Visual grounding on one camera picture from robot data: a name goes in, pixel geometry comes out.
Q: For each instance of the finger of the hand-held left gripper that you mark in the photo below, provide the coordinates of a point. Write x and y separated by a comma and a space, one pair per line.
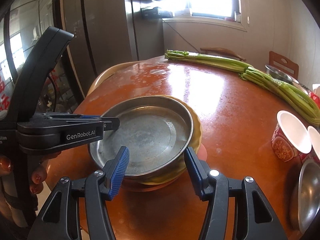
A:
87, 116
111, 123

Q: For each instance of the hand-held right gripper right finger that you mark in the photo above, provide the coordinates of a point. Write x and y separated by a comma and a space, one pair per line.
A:
193, 172

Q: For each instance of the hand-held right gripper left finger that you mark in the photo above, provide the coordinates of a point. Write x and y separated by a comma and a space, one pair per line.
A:
120, 172

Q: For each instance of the shallow round steel plate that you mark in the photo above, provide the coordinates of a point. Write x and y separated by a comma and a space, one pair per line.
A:
150, 130

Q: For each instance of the yellow shell-shaped plate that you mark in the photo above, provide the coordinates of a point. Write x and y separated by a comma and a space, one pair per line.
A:
197, 132

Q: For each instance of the red instant noodle cup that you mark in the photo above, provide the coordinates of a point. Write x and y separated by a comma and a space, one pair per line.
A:
282, 145
315, 140

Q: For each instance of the large steel bowl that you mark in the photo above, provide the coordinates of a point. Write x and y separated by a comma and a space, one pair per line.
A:
310, 195

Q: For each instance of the person's left hand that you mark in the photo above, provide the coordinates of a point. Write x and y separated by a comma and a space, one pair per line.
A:
40, 173

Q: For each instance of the grey refrigerator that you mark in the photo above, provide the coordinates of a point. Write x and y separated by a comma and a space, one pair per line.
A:
107, 30

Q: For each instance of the glass door cabinet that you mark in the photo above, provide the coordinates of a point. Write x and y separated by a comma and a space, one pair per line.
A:
12, 42

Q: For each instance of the green celery bundle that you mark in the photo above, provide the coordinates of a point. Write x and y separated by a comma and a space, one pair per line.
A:
212, 61
287, 92

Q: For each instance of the curved wooden chair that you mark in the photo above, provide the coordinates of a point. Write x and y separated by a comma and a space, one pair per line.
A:
225, 51

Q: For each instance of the small steel bowl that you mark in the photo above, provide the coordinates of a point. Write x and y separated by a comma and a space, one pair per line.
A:
277, 73

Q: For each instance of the red package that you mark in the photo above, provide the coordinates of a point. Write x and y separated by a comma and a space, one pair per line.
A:
315, 97

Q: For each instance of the wooden chair with cutout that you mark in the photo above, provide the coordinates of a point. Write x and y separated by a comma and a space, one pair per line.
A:
282, 60

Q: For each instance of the white plastic bag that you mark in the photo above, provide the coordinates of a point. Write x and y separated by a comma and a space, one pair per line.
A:
317, 88

